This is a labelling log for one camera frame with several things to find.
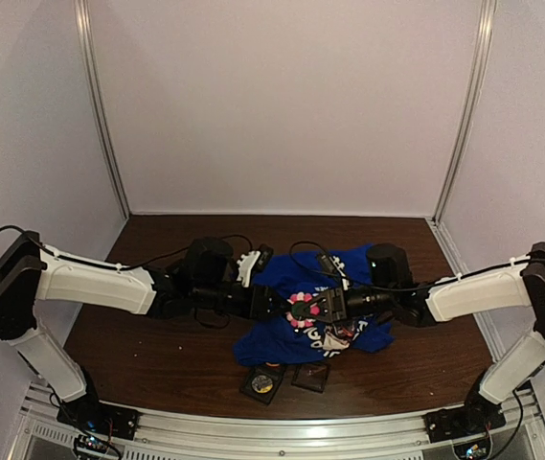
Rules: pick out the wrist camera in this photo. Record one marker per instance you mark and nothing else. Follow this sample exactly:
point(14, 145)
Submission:
point(334, 267)
point(252, 263)

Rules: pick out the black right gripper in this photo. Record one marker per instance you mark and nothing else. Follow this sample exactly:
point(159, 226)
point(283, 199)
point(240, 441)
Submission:
point(337, 304)

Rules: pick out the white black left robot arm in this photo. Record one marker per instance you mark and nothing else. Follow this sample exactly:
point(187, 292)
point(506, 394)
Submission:
point(208, 275)

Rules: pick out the aluminium frame post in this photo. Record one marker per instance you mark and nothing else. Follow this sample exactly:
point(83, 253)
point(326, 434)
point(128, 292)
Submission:
point(87, 49)
point(476, 78)

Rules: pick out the black display box lower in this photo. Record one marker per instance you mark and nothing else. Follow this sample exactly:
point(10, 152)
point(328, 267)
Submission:
point(277, 375)

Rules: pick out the small round badge brooch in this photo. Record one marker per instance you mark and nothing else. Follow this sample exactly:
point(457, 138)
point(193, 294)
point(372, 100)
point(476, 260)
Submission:
point(262, 384)

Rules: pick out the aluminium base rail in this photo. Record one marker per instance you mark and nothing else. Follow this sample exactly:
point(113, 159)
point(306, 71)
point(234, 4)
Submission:
point(168, 435)

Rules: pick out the right aluminium frame post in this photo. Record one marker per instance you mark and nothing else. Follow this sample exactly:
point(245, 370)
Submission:
point(476, 78)

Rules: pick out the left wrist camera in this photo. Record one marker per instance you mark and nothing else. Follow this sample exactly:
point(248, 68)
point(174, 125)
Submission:
point(252, 263)

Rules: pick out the black display box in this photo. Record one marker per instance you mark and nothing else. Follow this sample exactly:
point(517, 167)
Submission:
point(277, 375)
point(311, 376)

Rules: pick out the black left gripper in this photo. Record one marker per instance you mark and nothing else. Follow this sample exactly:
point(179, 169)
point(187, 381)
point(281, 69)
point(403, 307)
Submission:
point(259, 301)

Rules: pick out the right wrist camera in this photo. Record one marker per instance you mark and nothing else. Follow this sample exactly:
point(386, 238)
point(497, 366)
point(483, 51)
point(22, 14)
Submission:
point(334, 267)

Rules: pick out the left aluminium frame post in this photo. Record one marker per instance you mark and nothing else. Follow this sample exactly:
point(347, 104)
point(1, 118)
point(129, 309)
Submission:
point(87, 49)

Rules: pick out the black display box right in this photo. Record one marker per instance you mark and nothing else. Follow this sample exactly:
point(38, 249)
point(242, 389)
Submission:
point(311, 376)

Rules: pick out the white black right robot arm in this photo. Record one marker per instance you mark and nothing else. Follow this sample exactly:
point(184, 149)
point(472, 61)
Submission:
point(519, 282)

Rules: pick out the pink flower plush brooch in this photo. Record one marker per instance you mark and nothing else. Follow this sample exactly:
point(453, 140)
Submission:
point(299, 317)

